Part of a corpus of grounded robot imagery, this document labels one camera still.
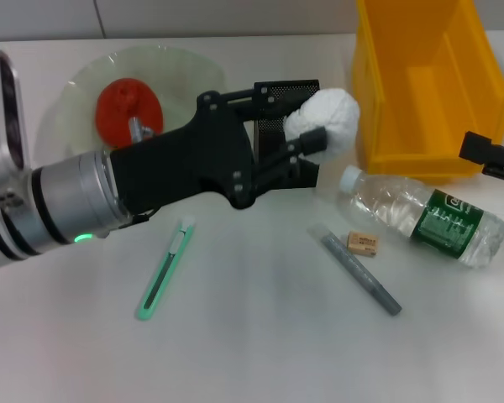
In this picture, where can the black mesh pen holder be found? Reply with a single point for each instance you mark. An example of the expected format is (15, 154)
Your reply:
(306, 176)

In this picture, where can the red-orange orange fruit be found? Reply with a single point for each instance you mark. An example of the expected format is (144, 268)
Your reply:
(117, 105)

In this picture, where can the green utility knife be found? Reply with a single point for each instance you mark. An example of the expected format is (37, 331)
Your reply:
(168, 260)

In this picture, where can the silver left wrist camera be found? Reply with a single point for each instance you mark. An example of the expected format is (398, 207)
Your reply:
(4, 126)

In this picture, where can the clear water bottle green label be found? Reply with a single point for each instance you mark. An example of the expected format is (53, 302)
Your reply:
(382, 201)

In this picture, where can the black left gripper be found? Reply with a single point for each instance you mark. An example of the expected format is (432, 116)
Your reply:
(193, 163)

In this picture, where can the green glass fruit plate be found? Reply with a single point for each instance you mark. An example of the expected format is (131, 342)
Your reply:
(172, 84)

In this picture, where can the grey marker pen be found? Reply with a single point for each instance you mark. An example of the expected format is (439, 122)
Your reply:
(353, 264)

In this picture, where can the small tan eraser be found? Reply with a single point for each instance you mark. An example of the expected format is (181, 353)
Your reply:
(361, 243)

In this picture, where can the yellow plastic bin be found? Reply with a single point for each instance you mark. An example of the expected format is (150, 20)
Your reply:
(437, 105)

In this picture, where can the white paper ball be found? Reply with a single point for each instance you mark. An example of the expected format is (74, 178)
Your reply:
(332, 113)

